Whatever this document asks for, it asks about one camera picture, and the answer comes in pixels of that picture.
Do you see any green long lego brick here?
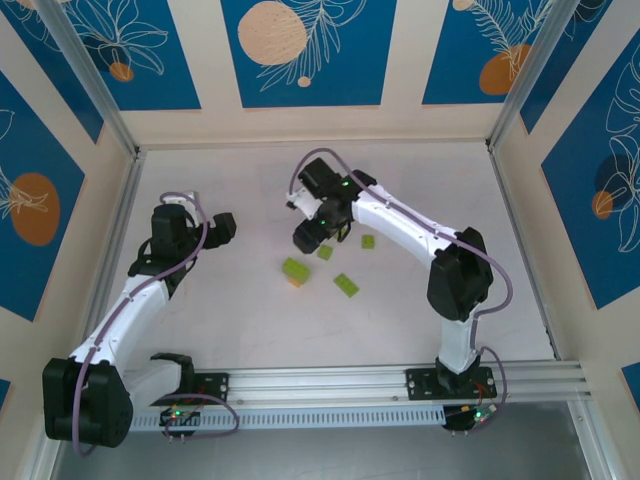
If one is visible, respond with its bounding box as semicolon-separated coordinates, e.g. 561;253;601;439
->
333;272;361;300
281;256;312;282

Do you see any blue poster peach circle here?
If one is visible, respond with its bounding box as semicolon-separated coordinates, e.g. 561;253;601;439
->
221;0;399;109

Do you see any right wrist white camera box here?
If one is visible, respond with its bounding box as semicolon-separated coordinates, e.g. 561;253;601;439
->
285;187;321;220

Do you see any aluminium table side rail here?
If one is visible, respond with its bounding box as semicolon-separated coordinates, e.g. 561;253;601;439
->
72;149;149;372
487;147;562;362

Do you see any aluminium mounting rail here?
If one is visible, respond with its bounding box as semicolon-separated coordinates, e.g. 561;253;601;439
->
42;362;594;415

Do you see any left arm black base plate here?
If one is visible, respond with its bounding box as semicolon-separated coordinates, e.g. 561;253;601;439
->
149;372;231;407

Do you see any aluminium frame post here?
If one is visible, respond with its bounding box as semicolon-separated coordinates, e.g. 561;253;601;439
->
35;0;141;159
485;0;560;151

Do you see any grey slotted cable duct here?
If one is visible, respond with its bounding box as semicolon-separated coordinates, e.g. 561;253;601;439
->
63;404;447;434

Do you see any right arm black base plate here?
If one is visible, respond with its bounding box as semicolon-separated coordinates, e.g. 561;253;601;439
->
405;367;499;402

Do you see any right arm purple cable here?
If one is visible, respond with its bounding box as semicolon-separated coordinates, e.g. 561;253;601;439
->
287;147;515;431

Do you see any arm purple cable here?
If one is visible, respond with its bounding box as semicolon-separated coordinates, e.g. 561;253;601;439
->
73;192;239;457
287;147;515;431

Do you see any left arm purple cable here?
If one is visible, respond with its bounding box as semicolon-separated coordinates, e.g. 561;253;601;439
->
73;192;239;457

